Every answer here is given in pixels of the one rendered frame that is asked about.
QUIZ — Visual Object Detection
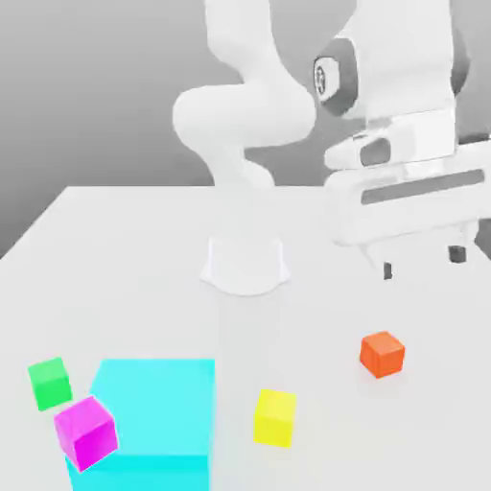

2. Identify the small yellow cube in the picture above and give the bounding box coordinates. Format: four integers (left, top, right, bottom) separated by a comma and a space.
252, 387, 298, 449

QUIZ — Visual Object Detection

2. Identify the small magenta cube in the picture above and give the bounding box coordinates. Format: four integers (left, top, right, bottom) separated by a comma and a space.
53, 395, 120, 474

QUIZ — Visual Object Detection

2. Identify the large cyan box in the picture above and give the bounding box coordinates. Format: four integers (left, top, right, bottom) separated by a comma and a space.
63, 358, 217, 491

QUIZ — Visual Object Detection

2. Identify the small green cube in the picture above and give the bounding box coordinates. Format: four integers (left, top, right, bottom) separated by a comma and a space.
27, 356, 74, 412

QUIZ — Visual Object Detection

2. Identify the small orange cube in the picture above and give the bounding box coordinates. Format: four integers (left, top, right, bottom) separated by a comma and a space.
359, 330, 407, 380

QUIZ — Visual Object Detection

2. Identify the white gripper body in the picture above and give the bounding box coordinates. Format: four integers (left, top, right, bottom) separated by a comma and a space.
323, 138, 491, 247

